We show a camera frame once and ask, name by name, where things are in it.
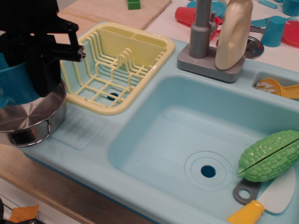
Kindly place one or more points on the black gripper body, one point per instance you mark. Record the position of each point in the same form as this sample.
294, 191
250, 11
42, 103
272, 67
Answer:
35, 24

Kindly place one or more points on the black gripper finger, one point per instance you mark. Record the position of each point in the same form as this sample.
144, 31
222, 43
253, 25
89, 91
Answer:
43, 71

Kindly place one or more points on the blue plastic cup with handle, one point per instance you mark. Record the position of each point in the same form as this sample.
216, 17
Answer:
16, 87

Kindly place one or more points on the stainless steel pot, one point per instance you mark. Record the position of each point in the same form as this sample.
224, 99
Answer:
28, 124

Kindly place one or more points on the red plastic cup lying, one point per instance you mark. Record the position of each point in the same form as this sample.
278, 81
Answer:
185, 15

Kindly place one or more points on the blue plastic cup upside down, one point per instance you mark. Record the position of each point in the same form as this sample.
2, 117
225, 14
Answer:
273, 33

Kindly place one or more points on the blue plastic cup top right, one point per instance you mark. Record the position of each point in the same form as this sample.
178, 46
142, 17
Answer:
290, 7

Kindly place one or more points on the yellow plastic dish rack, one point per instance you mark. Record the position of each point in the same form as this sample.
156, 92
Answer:
119, 62

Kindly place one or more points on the green plastic block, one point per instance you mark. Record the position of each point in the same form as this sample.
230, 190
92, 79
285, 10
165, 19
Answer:
133, 4

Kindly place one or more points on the orange tape piece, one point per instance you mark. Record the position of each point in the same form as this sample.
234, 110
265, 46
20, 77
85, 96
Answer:
21, 214

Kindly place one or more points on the grey toy faucet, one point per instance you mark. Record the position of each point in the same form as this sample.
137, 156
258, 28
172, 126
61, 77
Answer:
198, 56

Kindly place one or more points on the light blue toy sink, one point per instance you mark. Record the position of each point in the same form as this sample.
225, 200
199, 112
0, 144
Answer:
173, 155

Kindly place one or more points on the blue plastic plate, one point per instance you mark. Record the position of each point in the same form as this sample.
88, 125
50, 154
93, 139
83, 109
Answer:
217, 6

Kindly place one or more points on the cream plastic detergent bottle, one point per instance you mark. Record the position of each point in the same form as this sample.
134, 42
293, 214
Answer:
234, 34

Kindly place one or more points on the small steel plate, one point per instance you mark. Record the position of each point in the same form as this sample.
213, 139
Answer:
254, 48

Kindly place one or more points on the blue plastic fork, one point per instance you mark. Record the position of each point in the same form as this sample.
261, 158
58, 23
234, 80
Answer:
263, 22

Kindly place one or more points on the green toy bitter gourd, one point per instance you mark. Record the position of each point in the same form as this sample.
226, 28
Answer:
269, 157

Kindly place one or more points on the grey toy utensil handle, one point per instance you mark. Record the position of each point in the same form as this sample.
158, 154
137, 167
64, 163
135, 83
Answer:
245, 191

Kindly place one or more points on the white toy knife yellow handle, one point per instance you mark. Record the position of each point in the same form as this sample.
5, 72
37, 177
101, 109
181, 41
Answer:
274, 199

